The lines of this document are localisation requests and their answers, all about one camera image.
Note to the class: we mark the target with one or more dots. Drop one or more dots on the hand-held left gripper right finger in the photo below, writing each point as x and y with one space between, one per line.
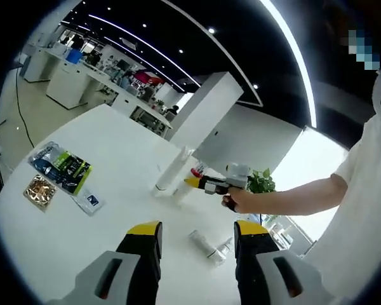
260 282

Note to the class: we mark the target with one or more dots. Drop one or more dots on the red collar skincare pump bottle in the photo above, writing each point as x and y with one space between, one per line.
184 195

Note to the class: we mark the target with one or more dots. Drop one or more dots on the long white counter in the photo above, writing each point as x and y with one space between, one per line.
66 85

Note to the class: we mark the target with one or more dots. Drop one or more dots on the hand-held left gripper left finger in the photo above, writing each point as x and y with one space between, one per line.
127 279

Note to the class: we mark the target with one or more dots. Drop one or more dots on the small clear packet blue print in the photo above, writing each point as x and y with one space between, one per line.
89 201

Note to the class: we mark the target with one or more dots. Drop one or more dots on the green silver foil packet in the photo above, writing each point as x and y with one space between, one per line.
63 168

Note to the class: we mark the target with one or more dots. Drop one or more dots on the long ceiling light strip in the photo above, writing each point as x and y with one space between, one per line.
304 71

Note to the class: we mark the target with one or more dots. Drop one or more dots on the potted green plant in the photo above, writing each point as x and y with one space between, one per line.
262 182

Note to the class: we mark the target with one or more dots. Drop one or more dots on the person's right hand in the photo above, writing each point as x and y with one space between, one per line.
243 200

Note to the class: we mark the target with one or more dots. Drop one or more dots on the person in white shirt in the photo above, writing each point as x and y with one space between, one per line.
362 222

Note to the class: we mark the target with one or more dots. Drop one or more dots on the blue storage bin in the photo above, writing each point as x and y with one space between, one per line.
74 56

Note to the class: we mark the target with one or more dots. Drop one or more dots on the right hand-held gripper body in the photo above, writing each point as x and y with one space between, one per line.
238 176

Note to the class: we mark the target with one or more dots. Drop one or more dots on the pink wall screen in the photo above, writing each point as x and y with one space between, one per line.
147 77

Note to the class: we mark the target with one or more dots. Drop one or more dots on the gold foil packet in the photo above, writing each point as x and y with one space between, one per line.
39 192

